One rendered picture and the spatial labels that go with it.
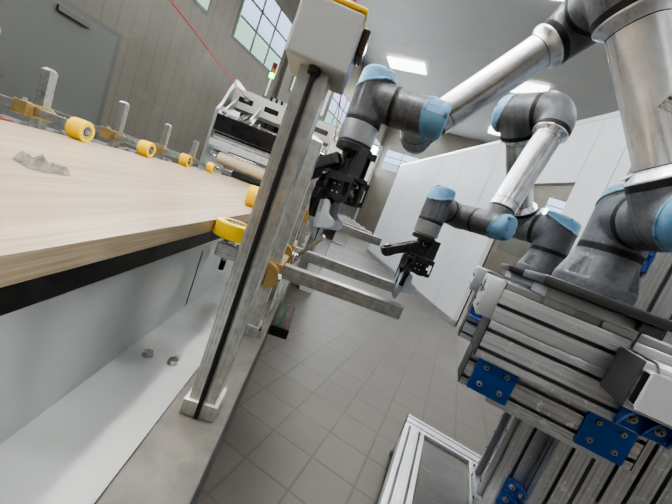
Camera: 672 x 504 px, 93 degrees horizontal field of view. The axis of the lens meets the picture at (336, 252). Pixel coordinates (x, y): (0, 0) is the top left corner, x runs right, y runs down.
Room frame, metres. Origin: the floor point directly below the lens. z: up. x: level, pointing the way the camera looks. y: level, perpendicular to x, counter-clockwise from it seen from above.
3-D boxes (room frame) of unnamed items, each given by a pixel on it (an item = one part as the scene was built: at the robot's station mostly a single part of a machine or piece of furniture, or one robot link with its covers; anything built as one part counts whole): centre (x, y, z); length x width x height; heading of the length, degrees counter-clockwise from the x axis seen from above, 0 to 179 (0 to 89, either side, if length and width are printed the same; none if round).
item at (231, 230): (0.68, 0.23, 0.85); 0.08 x 0.08 x 0.11
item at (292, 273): (0.70, 0.03, 0.84); 0.43 x 0.03 x 0.04; 95
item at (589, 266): (0.71, -0.55, 1.09); 0.15 x 0.15 x 0.10
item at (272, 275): (0.67, 0.12, 0.84); 0.13 x 0.06 x 0.05; 5
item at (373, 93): (0.68, 0.04, 1.24); 0.09 x 0.08 x 0.11; 79
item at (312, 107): (0.39, 0.09, 0.93); 0.05 x 0.04 x 0.45; 5
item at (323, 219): (0.67, 0.05, 0.98); 0.06 x 0.03 x 0.09; 60
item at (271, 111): (3.73, 0.93, 0.95); 1.65 x 0.70 x 1.90; 95
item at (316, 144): (0.65, 0.12, 0.89); 0.03 x 0.03 x 0.48; 5
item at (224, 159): (3.45, 0.91, 1.05); 1.43 x 0.12 x 0.12; 95
